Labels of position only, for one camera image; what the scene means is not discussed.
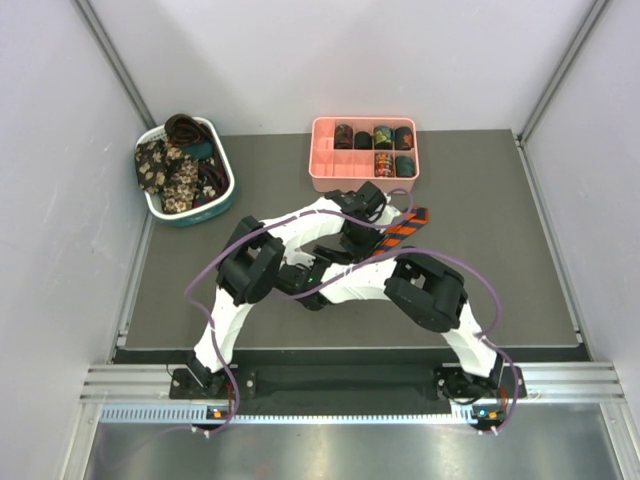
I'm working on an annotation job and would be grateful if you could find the orange navy striped tie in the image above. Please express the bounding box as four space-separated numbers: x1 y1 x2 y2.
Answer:
373 207 430 256

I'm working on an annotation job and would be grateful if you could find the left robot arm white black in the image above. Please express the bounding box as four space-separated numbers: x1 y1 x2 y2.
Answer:
187 182 401 397

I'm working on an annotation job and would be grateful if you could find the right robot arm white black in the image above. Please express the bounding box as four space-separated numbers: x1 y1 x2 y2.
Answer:
275 247 504 404

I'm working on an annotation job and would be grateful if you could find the red orange patterned rolled tie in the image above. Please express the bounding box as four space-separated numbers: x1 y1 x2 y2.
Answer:
374 151 395 178

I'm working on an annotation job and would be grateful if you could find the dark green rolled tie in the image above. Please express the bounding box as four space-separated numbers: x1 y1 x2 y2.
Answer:
394 155 416 178

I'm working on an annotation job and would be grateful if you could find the pink compartment organizer box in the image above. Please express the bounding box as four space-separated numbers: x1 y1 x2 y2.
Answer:
308 116 421 192

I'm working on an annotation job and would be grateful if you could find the black rolled tie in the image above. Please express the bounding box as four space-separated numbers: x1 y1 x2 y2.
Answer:
353 131 373 150

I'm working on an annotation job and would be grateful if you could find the green yellow leaf rolled tie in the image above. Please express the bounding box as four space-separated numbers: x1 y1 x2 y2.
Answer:
373 125 394 150

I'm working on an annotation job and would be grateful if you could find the dark red floral rolled tie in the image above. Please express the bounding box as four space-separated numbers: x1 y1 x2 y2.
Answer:
334 123 354 150

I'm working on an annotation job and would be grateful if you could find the teal orange leaf rolled tie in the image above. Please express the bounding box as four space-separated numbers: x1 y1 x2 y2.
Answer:
394 126 414 151

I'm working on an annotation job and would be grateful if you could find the dark red striped tie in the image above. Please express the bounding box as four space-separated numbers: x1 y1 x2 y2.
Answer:
192 153 230 208

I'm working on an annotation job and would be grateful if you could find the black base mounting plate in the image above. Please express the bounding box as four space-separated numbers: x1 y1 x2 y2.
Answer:
169 348 526 415

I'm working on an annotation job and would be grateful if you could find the dark teal tie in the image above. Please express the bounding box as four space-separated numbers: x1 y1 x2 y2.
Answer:
181 140 216 161

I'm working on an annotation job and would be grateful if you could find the teal white laundry basket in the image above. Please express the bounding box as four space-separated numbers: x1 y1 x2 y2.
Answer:
135 117 236 227

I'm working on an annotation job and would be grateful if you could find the brown floral tie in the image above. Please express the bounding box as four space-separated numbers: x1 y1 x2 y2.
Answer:
134 140 199 214

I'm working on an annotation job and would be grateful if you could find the dark brown rolled tie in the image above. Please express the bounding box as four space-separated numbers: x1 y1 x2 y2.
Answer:
164 114 214 147

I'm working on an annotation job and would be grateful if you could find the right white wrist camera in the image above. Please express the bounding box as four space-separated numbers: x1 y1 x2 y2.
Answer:
283 249 316 268

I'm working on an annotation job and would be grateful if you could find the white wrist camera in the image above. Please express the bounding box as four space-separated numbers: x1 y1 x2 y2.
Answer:
374 205 403 228
283 249 316 268

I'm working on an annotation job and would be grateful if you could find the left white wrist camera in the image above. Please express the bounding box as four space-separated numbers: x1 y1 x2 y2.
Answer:
374 205 403 228

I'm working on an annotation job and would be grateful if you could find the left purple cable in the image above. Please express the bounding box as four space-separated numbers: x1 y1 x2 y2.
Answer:
183 188 416 434

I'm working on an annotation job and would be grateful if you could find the grey slotted cable duct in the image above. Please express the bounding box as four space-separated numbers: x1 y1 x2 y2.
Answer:
100 404 500 426

